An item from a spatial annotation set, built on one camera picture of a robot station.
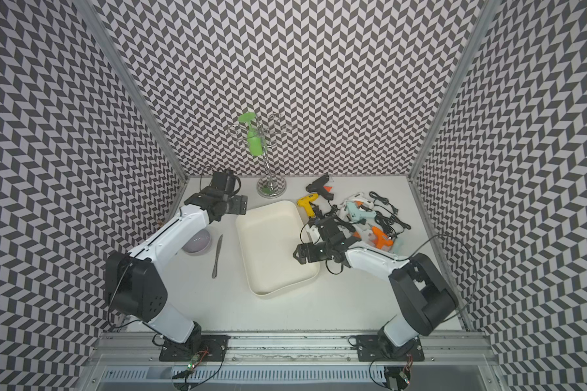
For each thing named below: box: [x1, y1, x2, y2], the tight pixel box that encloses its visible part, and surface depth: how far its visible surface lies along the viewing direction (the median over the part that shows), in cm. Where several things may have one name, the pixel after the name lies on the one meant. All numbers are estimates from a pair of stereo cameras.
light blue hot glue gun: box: [346, 202, 378, 222], surface depth 104 cm
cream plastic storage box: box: [235, 200, 320, 297], surface depth 95 cm
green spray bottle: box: [238, 112, 264, 156], surface depth 101 cm
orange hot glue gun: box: [371, 225, 394, 250], surface depth 98 cm
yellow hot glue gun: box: [296, 193, 319, 218], surface depth 110 cm
